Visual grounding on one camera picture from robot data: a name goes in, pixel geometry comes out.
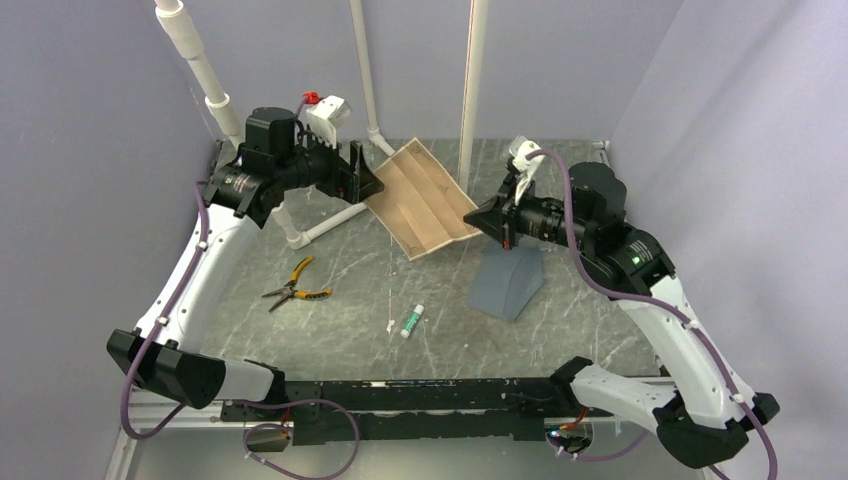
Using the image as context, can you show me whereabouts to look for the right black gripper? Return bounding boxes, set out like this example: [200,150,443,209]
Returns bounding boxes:
[464,172,594,251]

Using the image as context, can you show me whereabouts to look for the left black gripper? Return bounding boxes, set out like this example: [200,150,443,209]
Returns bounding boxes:
[276,125,384,205]

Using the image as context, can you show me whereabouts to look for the cream paper letter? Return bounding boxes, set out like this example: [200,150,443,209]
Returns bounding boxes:
[365,138,482,261]

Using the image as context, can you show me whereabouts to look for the grey-blue envelope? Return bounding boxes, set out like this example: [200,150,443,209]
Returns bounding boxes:
[466,242,544,323]

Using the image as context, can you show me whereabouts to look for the green white glue stick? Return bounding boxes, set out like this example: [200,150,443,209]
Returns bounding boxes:
[400,304,425,339]

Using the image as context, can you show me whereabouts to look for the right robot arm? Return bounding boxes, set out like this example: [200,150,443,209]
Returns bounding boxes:
[464,163,780,469]

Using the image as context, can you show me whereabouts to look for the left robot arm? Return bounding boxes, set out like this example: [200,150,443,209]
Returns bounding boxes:
[107,96,384,420]

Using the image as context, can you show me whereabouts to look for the white pipe with red stripe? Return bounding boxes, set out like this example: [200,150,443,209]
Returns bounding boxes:
[457,0,489,191]

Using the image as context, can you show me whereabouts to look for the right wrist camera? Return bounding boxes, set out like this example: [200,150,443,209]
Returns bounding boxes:
[508,135,545,205]

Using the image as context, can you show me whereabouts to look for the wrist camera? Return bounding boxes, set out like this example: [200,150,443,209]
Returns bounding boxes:
[306,95,352,148]
[508,135,545,205]

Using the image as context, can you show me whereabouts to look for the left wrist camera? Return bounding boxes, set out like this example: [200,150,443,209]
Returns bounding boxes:
[306,95,352,148]

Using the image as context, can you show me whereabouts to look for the yellow handled pliers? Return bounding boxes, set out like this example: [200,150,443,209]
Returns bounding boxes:
[262,256,333,313]

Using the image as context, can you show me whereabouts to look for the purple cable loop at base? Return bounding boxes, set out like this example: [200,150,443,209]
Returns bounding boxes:
[242,398,362,480]

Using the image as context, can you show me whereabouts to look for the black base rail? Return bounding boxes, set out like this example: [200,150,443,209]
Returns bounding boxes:
[221,377,606,446]

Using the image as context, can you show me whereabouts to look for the white PVC pipe frame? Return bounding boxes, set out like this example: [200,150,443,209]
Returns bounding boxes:
[155,0,395,250]

